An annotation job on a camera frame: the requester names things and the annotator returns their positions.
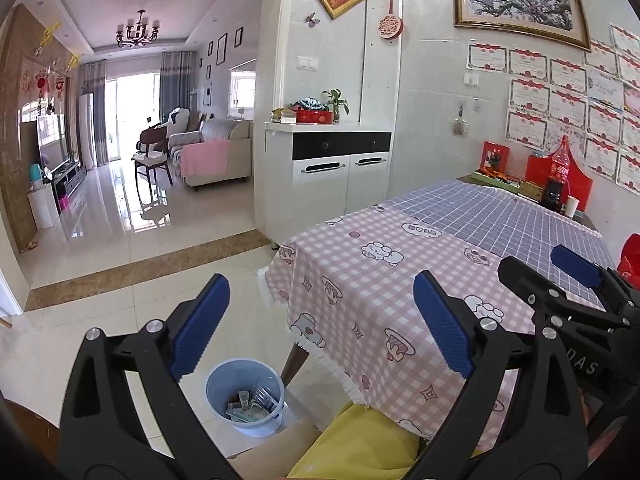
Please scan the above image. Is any grey grid tablecloth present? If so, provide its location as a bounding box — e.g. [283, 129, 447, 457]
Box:
[375, 179, 618, 306]

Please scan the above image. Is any pink round hanging ornament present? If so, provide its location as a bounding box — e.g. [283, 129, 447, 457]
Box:
[378, 0, 405, 41]

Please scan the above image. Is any group of award certificates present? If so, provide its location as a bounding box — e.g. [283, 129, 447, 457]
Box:
[466, 22, 640, 196]

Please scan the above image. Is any white sideboard cabinet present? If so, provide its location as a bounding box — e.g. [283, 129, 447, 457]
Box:
[264, 122, 393, 251]

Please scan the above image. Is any white armchair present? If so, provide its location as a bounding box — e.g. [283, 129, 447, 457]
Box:
[165, 107, 201, 148]

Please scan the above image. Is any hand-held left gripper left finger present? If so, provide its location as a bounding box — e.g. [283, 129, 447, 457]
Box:
[57, 274, 236, 480]

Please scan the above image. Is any red gift bag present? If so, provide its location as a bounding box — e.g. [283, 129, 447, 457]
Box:
[525, 155, 553, 183]

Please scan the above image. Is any green potted plant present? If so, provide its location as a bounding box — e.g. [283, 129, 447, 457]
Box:
[322, 88, 348, 123]

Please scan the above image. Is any yellow garment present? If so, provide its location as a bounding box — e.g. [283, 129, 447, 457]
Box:
[287, 402, 481, 480]

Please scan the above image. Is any dark television cabinet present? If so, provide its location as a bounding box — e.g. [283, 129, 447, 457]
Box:
[47, 160, 87, 211]

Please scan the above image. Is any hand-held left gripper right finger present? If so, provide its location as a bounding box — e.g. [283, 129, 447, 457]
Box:
[407, 270, 588, 480]

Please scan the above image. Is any dark wooden chair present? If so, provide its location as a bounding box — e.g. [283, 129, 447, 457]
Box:
[131, 122, 175, 188]

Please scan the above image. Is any red label soda bottle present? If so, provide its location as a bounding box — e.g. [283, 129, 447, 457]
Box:
[549, 136, 572, 183]

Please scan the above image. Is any beige sofa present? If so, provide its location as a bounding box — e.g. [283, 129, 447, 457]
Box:
[170, 119, 253, 191]

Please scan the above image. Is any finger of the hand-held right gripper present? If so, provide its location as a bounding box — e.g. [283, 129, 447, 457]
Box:
[498, 256, 631, 331]
[552, 245, 640, 311]

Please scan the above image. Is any black chandelier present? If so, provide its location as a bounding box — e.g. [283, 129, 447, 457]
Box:
[116, 9, 162, 47]

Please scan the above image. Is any white standing air conditioner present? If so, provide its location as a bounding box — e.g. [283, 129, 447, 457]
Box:
[77, 94, 97, 171]

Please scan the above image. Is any pink checkered cartoon tablecloth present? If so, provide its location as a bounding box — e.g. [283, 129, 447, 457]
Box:
[255, 205, 608, 443]

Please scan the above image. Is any black speaker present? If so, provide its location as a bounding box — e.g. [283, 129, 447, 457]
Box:
[542, 180, 566, 211]

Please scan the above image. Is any gold framed blossom painting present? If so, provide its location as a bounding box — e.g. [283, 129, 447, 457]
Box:
[451, 0, 592, 52]

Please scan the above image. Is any green flat box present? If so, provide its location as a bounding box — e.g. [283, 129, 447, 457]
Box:
[472, 171, 526, 186]

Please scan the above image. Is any red gift box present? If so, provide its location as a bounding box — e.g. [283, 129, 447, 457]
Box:
[295, 109, 335, 125]

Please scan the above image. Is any pink blanket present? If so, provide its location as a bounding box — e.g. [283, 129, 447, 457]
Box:
[180, 140, 231, 178]

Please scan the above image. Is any television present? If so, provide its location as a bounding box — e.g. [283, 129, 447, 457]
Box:
[36, 114, 68, 168]

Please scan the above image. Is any light blue plastic bin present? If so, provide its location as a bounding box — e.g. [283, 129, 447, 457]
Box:
[205, 358, 287, 438]

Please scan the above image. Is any grey curtain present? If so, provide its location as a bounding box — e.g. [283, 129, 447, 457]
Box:
[79, 59, 110, 167]
[160, 51, 197, 123]

